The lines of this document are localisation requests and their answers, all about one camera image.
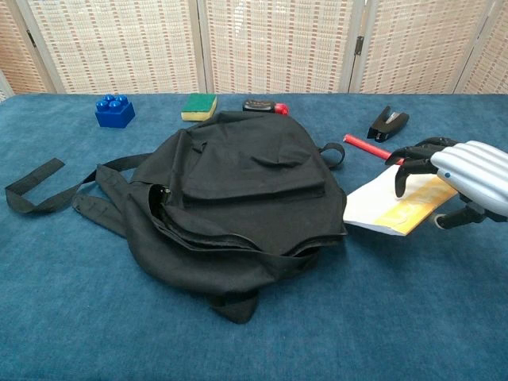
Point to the black fabric backpack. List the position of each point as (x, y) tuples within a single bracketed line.
[(246, 178)]

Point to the right silver and black robot hand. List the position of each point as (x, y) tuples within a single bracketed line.
[(476, 170)]

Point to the blue toy building brick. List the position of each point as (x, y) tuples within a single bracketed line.
[(115, 117)]

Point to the woven folding screen panel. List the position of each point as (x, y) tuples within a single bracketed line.
[(16, 47), (278, 47), (119, 47), (416, 47), (492, 59)]

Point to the red pen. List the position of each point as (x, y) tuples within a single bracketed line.
[(365, 146)]

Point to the yellow and white notebook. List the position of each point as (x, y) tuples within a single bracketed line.
[(369, 206)]

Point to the grey mesh partition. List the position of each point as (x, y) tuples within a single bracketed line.
[(5, 89)]

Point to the small red clip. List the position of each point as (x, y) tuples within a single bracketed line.
[(281, 108)]

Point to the green and yellow sponge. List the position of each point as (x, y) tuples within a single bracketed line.
[(198, 104)]

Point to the black stapler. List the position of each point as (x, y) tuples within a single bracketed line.
[(383, 127)]

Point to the blue velvet table cover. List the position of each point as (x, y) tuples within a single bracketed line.
[(79, 278)]

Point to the small black box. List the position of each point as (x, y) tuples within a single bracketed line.
[(258, 106)]

